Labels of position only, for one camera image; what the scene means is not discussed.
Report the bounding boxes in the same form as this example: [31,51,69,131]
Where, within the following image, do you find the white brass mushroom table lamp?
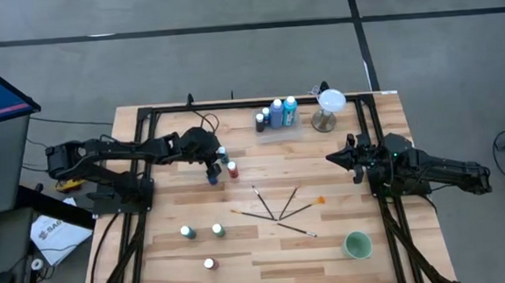
[309,88,349,135]

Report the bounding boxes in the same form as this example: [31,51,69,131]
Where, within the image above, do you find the black paintbrush silver ferrule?
[276,220,319,239]

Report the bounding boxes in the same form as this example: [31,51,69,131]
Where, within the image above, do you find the grey cabinet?
[0,114,38,217]

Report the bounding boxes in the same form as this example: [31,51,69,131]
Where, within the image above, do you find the small sea green paint bottle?
[180,224,197,241]

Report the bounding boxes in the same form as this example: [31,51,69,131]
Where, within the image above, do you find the black aluminium table frame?
[68,86,464,283]

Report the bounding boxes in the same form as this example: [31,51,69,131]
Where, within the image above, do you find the large teal paint bottle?
[281,95,300,128]

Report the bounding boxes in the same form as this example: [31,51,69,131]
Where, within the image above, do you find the black paintbrush orange bristles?
[277,195,328,222]
[231,205,279,224]

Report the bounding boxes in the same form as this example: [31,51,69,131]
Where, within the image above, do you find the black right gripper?
[324,132,386,186]

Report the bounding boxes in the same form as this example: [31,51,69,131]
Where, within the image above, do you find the black desk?
[0,180,101,283]

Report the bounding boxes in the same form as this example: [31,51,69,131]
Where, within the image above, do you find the large lavender paint bottle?
[268,97,286,130]

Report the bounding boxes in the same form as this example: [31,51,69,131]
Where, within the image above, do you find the thin black paintbrush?
[252,183,279,222]
[275,186,301,221]

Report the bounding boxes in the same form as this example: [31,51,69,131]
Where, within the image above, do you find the small black paint bottle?
[253,111,267,133]

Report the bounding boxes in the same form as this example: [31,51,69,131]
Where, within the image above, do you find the mint green cup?
[342,230,373,260]

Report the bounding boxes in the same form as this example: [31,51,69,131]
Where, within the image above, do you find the clear plastic bin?
[252,105,305,145]

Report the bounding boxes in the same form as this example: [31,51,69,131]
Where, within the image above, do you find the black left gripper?
[180,124,224,184]

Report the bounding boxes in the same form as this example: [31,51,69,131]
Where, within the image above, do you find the small teal paint bottle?
[216,145,230,166]

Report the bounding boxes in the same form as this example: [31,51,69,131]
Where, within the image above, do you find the black left wrist camera cable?
[192,110,221,138]

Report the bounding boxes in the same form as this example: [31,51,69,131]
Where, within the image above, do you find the white printed booklet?
[27,195,95,268]

